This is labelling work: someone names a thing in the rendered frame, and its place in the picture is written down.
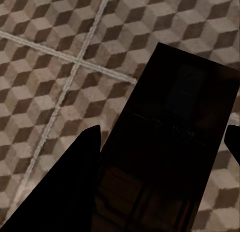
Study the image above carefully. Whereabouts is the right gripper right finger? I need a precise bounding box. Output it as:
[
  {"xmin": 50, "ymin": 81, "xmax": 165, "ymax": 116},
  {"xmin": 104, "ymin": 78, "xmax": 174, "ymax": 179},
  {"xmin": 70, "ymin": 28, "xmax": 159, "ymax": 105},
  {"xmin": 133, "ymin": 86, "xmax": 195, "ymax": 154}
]
[{"xmin": 224, "ymin": 124, "xmax": 240, "ymax": 165}]

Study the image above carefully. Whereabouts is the mousetrap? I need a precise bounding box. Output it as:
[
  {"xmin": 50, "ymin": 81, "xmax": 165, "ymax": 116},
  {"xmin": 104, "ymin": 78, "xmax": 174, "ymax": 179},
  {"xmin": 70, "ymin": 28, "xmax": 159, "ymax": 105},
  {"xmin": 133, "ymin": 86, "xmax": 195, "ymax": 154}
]
[{"xmin": 91, "ymin": 42, "xmax": 240, "ymax": 232}]

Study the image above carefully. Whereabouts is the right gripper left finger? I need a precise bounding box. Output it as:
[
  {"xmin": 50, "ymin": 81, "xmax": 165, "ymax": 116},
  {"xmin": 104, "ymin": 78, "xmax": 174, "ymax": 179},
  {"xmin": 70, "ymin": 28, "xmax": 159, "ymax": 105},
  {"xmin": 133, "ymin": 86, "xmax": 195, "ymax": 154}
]
[{"xmin": 0, "ymin": 125, "xmax": 101, "ymax": 232}]

